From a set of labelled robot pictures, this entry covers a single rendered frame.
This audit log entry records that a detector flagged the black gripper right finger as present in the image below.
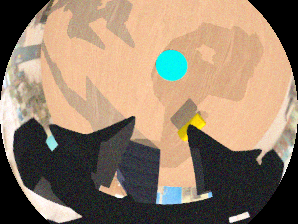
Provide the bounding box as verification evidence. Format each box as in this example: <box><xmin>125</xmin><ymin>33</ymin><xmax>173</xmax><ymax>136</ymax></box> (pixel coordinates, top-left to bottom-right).
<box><xmin>186</xmin><ymin>124</ymin><xmax>262</xmax><ymax>196</ymax></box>

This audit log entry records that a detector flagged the cyan circle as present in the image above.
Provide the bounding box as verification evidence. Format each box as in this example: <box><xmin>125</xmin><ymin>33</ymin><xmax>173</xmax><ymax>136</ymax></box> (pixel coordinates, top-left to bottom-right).
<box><xmin>156</xmin><ymin>49</ymin><xmax>188</xmax><ymax>80</ymax></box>

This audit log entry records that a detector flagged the yellow cylinder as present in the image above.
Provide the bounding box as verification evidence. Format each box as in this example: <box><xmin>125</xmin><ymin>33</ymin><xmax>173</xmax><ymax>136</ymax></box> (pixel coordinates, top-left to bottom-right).
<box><xmin>177</xmin><ymin>113</ymin><xmax>206</xmax><ymax>141</ymax></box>

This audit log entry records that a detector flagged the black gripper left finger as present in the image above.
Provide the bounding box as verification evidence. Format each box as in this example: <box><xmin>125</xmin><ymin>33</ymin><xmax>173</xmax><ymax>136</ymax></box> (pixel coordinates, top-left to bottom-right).
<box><xmin>49</xmin><ymin>116</ymin><xmax>136</xmax><ymax>188</ymax></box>

